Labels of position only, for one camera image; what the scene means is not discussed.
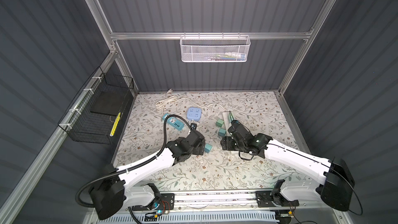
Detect green plug adapter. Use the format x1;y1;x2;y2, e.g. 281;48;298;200
204;144;212;153
216;119;224;128
228;112;234;122

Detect white wire basket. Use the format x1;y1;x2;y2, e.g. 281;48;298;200
179;34;251;63

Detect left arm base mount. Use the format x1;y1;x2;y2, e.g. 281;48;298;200
131;193;175;211

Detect black flat pad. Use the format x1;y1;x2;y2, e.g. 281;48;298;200
90;91;124;117

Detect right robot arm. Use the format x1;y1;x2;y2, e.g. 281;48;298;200
220;120;355;212

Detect long white power strip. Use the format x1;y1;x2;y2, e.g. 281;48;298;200
222;112;238;155

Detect white power strip cable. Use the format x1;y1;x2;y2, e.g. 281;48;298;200
154;88;230;115

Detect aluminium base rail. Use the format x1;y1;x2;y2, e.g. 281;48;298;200
118;188;338;214

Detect teal plug adapter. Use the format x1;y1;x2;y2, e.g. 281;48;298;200
218;128;227;137

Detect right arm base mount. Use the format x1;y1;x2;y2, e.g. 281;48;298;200
255;190;300;207

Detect teal small power strip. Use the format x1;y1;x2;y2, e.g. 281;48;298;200
162;114;184;131

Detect blue square power socket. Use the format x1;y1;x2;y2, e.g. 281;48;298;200
187;107;202;122

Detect pens in white basket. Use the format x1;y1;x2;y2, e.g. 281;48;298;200
205;52;247;62

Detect white vented cover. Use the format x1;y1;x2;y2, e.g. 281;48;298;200
99;211;279;224

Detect black wire basket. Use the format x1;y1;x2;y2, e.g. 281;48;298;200
58;67;134;145

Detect yellow marker pen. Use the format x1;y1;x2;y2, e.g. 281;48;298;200
109;112;122;137

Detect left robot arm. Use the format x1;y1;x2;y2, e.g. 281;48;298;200
89;130;205;220

